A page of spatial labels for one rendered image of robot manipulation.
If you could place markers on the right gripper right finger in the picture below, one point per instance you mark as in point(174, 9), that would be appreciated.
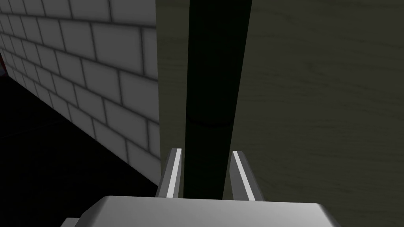
point(242, 183)

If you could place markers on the olive grey door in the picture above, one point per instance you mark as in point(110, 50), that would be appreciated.
point(315, 94)

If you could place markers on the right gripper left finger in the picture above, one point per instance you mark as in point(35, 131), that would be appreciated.
point(170, 179)

